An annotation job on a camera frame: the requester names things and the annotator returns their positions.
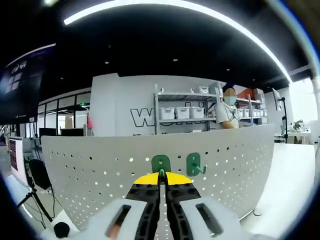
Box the black stand with screen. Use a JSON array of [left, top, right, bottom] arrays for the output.
[[271, 87, 290, 144]]

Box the white perforated mounting plate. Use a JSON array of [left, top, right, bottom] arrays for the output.
[[40, 124, 276, 233]]

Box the black round object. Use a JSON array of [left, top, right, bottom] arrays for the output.
[[53, 221, 70, 238]]

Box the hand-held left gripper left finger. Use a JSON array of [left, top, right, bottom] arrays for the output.
[[82, 172, 161, 240]]

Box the ceiling light strip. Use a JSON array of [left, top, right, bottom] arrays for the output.
[[63, 0, 294, 83]]

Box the green hook assembly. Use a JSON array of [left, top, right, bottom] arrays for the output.
[[151, 154, 172, 186], [186, 152, 208, 177]]

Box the dark hanging display screen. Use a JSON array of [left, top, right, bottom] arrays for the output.
[[0, 43, 57, 125]]

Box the black tripod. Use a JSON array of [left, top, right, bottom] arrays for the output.
[[16, 159, 55, 223]]

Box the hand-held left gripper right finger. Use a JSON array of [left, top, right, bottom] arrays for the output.
[[164, 172, 248, 240]]

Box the metal shelf rack with bins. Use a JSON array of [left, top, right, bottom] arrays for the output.
[[152, 83, 268, 136]]

